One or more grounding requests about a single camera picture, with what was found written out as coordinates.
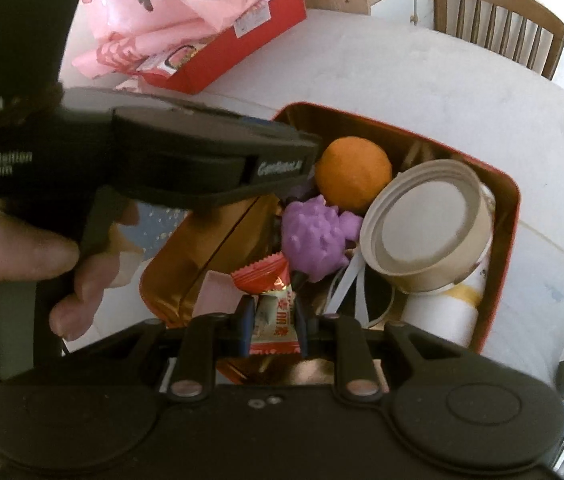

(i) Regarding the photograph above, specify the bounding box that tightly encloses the pink plastic bag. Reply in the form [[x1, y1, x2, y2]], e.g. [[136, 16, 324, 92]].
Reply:
[[72, 0, 317, 81]]

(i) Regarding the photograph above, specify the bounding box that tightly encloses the beige plastic lid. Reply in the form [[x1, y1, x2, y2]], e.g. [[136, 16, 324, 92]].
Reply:
[[359, 159, 495, 293]]

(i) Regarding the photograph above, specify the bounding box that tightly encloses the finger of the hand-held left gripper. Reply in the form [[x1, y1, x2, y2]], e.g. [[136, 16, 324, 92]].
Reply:
[[244, 116, 323, 159]]

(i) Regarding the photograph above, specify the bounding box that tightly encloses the purple rubber toy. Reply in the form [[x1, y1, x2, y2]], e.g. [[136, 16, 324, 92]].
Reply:
[[281, 195, 363, 283]]

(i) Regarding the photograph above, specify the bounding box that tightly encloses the person's left hand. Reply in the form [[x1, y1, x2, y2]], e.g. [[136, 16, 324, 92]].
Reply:
[[0, 200, 140, 339]]

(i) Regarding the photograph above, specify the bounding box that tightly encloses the orange ball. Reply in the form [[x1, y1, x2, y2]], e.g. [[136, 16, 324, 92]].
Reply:
[[314, 136, 393, 214]]

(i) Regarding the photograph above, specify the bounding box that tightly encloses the white yellow can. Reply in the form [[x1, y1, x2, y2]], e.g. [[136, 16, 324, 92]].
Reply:
[[399, 182, 497, 351]]

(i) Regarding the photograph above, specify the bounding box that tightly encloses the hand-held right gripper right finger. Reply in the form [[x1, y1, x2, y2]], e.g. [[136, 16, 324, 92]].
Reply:
[[296, 297, 465, 404]]

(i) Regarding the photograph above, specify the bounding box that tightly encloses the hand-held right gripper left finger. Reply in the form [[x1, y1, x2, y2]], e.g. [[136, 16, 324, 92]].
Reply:
[[69, 296, 257, 404]]

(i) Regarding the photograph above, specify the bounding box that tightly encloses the red box with white label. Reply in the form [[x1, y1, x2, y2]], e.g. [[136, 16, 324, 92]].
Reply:
[[134, 0, 309, 95]]

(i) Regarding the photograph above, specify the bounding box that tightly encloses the red candy packet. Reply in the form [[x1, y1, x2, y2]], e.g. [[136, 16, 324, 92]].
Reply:
[[231, 254, 303, 357]]

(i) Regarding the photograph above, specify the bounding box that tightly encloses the red tin box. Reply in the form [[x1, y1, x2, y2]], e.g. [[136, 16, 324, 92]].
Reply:
[[139, 101, 521, 386]]

